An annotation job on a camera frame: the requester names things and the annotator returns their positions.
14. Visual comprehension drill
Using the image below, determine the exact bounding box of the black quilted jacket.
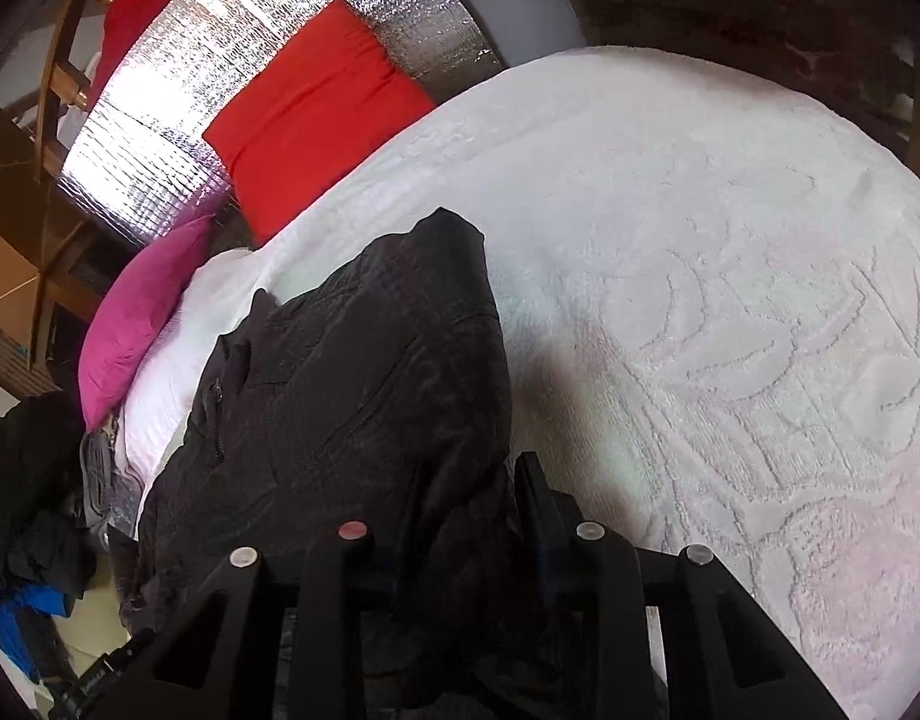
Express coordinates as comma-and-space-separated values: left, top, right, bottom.
122, 210, 515, 629

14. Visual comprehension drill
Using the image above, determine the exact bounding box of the pile of dark clothes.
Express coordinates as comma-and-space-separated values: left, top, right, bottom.
0, 392, 97, 686

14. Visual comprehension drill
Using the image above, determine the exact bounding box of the grey folded garment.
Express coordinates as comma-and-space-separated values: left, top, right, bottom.
79, 429, 143, 550

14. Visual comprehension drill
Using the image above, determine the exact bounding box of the pink cushion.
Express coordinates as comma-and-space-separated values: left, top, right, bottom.
78, 215, 213, 431

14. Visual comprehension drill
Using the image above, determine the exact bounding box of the white embossed bed blanket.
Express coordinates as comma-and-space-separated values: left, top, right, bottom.
122, 47, 920, 718

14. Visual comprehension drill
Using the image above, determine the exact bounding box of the silver foil insulation panel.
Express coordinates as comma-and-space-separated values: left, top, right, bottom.
58, 0, 503, 247

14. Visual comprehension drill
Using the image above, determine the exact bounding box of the red square cushion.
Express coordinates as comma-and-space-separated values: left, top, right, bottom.
203, 0, 434, 244

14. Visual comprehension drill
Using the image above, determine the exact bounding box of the wooden stair railing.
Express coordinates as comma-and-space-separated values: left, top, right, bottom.
32, 0, 113, 184

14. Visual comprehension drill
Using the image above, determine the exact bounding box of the wooden side table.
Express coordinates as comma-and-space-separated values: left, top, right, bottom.
569, 0, 920, 179

